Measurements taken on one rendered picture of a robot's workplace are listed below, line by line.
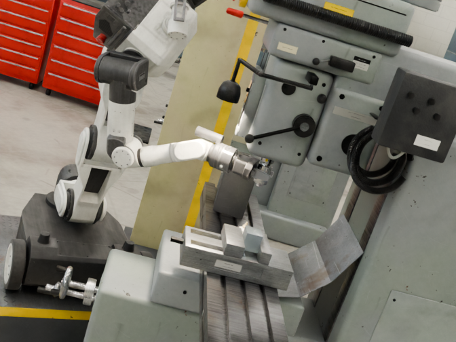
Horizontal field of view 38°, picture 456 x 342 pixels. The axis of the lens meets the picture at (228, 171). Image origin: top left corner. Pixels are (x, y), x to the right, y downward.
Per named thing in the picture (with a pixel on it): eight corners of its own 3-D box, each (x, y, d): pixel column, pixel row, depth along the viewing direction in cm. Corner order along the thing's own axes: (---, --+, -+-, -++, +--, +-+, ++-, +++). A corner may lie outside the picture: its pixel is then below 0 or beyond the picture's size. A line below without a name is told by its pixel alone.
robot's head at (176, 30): (161, 39, 219) (171, 30, 211) (164, 9, 221) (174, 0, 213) (180, 43, 222) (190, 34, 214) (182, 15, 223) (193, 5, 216)
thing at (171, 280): (148, 303, 215) (159, 271, 211) (155, 255, 248) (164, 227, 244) (294, 339, 221) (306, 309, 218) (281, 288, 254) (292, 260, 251)
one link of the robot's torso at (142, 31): (67, 49, 238) (94, 15, 207) (121, -14, 251) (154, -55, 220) (131, 102, 247) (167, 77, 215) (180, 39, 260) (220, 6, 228)
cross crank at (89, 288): (46, 302, 226) (53, 273, 223) (53, 285, 237) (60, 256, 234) (91, 313, 228) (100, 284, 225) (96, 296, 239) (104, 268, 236)
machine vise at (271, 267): (178, 264, 202) (188, 233, 199) (179, 243, 216) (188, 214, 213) (286, 291, 207) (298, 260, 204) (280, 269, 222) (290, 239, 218)
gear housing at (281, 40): (267, 54, 195) (278, 22, 192) (260, 43, 218) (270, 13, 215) (372, 87, 199) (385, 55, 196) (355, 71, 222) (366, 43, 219)
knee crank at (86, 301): (34, 296, 244) (38, 281, 242) (39, 288, 250) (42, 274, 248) (93, 309, 247) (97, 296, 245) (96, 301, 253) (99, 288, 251)
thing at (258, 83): (235, 135, 213) (255, 73, 207) (234, 131, 217) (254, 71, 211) (247, 138, 214) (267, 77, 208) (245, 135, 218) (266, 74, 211)
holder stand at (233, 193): (212, 210, 252) (227, 162, 246) (216, 191, 273) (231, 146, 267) (241, 220, 252) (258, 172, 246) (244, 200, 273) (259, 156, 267)
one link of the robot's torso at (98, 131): (77, 153, 273) (102, 41, 262) (117, 159, 280) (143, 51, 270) (83, 163, 259) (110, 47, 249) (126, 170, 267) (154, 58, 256)
